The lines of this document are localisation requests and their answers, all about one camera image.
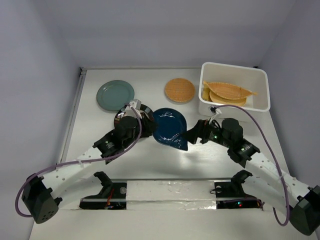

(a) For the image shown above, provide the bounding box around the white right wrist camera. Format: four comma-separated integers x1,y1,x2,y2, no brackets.
208,105,222,119

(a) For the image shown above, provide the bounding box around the round orange woven basket plate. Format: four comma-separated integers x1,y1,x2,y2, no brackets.
164,78,196,103

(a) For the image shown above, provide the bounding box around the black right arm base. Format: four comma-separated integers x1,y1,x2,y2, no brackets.
209,170,264,209

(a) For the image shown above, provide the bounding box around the leaf shaped orange woven tray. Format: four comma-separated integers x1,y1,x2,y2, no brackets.
203,81,258,100

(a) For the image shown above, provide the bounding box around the plain orange round plate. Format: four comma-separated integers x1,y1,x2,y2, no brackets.
209,91,247,107

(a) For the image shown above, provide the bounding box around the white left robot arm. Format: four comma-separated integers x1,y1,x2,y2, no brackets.
15,115,157,224

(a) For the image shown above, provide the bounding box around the dark blue shell shaped plate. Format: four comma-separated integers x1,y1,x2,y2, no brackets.
152,107,188,151

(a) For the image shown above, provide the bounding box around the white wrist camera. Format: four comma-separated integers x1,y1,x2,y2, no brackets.
208,105,222,119
128,99,142,112

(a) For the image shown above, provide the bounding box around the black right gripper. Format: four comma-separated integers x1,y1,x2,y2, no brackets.
180,117,232,148

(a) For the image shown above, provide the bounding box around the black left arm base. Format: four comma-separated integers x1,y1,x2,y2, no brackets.
79,171,127,210

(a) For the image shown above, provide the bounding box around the teal round ceramic plate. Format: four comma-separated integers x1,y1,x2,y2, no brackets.
96,80,135,112

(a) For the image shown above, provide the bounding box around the black rimmed beige plate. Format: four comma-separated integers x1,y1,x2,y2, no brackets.
113,103,154,127

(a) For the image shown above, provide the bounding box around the yellow green woven bamboo tray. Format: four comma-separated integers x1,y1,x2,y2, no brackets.
202,85,211,102

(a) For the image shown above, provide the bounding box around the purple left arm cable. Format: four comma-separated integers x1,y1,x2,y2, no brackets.
14,102,143,218

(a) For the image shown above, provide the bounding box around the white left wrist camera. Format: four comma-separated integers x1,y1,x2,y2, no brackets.
128,99,142,112

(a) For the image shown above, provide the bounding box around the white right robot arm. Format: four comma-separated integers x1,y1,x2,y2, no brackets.
174,118,320,236

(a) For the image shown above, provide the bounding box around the white plastic bin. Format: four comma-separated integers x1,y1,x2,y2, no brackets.
198,62,271,118

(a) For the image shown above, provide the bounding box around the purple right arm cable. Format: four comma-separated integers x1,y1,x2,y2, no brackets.
209,104,293,226

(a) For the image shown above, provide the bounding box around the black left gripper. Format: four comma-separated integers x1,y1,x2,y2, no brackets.
122,112,158,149

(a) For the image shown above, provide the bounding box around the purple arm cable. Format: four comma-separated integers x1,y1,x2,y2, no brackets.
209,104,293,226
14,102,143,218

